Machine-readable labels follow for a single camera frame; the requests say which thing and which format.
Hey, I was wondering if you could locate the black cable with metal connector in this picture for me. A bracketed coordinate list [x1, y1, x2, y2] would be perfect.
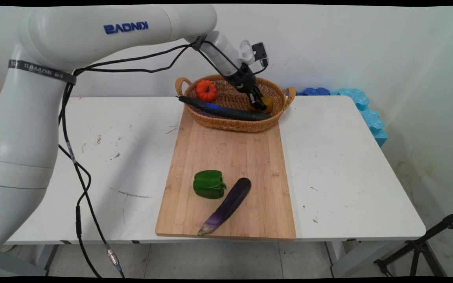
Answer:
[57, 37, 270, 278]

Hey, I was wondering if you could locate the small orange pumpkin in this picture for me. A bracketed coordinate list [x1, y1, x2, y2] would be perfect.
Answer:
[195, 80, 218, 103]

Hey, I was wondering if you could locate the dark blue foam piece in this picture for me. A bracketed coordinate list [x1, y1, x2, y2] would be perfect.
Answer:
[296, 87, 331, 97]

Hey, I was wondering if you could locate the woven wicker basket with handles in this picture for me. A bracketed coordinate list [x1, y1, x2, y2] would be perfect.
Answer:
[175, 74, 297, 133]

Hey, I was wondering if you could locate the light blue foam piece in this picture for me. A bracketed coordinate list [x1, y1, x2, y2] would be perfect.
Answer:
[337, 88, 388, 148]

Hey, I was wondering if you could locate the yellow bell pepper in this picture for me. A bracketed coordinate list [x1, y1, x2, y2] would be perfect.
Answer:
[248, 96, 274, 114]

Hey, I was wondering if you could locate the thin black cable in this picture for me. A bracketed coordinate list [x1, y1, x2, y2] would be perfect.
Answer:
[57, 39, 250, 246]

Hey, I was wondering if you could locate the long dark green cucumber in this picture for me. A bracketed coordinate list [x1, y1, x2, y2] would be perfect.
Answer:
[178, 96, 273, 121]

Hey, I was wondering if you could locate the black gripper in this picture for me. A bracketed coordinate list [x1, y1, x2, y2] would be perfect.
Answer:
[226, 64, 268, 111]

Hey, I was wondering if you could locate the white table leg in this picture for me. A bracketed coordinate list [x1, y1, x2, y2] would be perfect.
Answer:
[325, 241, 402, 278]
[34, 244, 60, 272]

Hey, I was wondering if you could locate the black tripod stand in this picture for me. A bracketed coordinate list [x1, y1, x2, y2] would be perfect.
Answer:
[374, 206, 453, 277]

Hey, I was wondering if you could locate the black printed velcro strap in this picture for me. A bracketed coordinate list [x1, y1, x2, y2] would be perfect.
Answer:
[8, 59, 77, 85]

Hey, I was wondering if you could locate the wooden cutting board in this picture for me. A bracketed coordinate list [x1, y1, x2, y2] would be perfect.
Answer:
[155, 107, 297, 240]

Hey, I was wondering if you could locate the green bell pepper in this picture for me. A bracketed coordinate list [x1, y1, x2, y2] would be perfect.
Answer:
[193, 170, 227, 199]

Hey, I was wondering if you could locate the wrist camera on white mount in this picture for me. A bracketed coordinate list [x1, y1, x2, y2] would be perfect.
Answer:
[238, 39, 270, 68]

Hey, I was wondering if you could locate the purple eggplant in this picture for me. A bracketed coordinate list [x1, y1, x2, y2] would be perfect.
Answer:
[198, 178, 252, 236]

